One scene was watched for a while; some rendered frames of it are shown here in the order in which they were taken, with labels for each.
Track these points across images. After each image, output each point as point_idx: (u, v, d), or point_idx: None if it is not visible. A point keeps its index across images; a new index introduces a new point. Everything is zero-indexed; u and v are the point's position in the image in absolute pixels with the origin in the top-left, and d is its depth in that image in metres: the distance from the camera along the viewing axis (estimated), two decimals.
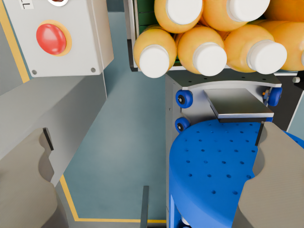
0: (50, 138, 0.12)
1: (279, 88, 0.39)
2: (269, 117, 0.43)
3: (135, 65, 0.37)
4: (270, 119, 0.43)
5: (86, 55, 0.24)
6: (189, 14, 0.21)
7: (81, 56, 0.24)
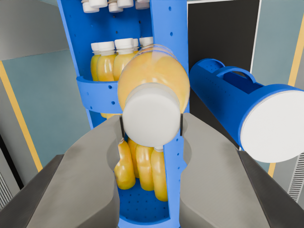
0: None
1: None
2: None
3: None
4: None
5: None
6: None
7: None
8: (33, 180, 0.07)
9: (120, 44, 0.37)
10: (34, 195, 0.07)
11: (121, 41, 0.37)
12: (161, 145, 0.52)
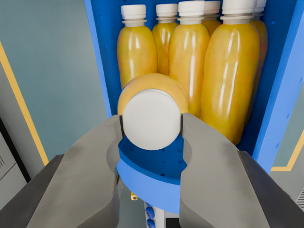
0: None
1: None
2: None
3: None
4: None
5: None
6: None
7: None
8: (33, 180, 0.07)
9: None
10: (34, 195, 0.07)
11: None
12: (248, 1, 0.21)
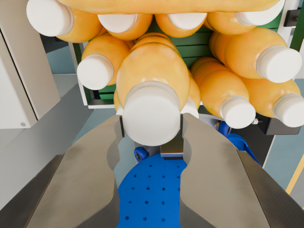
0: None
1: None
2: None
3: (84, 103, 0.38)
4: None
5: (13, 112, 0.26)
6: (98, 82, 0.22)
7: (10, 113, 0.26)
8: (33, 180, 0.07)
9: None
10: (34, 195, 0.07)
11: None
12: None
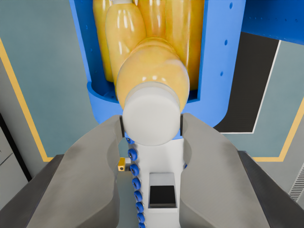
0: None
1: None
2: None
3: None
4: None
5: None
6: None
7: None
8: (33, 180, 0.07)
9: None
10: (34, 195, 0.07)
11: None
12: None
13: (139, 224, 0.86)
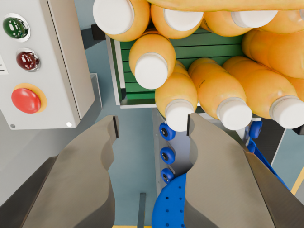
0: (117, 126, 0.13)
1: (259, 122, 0.40)
2: (250, 149, 0.44)
3: (116, 103, 0.38)
4: (251, 151, 0.44)
5: (61, 112, 0.25)
6: (155, 81, 0.22)
7: (57, 113, 0.25)
8: (26, 183, 0.07)
9: None
10: (27, 198, 0.07)
11: None
12: None
13: None
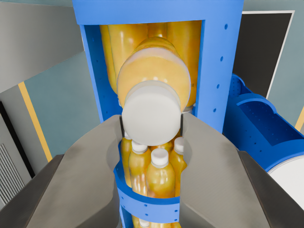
0: None
1: None
2: None
3: None
4: None
5: None
6: (160, 134, 0.12)
7: None
8: (33, 180, 0.07)
9: (156, 162, 0.40)
10: (34, 195, 0.07)
11: (157, 160, 0.39)
12: None
13: None
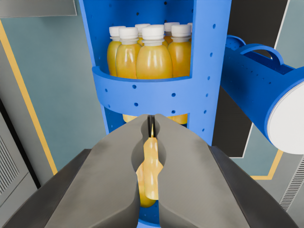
0: (151, 125, 0.12)
1: None
2: None
3: None
4: None
5: None
6: None
7: None
8: (61, 171, 0.08)
9: (148, 34, 0.31)
10: (61, 186, 0.07)
11: (149, 30, 0.31)
12: None
13: None
